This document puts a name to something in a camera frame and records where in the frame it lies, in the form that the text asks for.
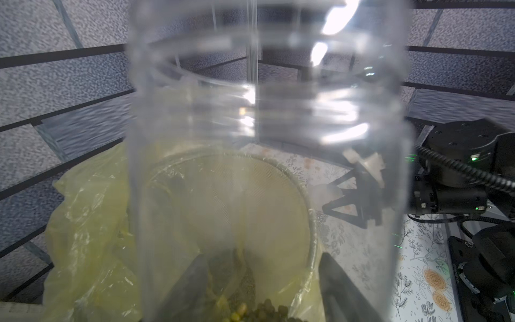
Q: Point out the yellow plastic bin liner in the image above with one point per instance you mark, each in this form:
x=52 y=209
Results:
x=92 y=240

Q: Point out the short frosted plastic cup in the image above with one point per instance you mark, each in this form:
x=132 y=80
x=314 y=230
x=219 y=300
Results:
x=313 y=77

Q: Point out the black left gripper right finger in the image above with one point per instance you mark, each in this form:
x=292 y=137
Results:
x=342 y=300

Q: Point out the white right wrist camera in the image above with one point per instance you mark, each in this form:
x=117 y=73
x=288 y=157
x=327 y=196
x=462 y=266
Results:
x=373 y=165

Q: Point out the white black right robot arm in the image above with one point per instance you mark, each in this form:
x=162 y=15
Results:
x=458 y=241

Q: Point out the grey mesh waste bin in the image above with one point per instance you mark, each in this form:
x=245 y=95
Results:
x=249 y=216

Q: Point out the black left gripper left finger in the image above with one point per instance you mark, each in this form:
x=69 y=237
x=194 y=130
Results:
x=187 y=299

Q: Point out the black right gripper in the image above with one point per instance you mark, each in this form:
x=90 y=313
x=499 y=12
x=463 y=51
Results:
x=427 y=197

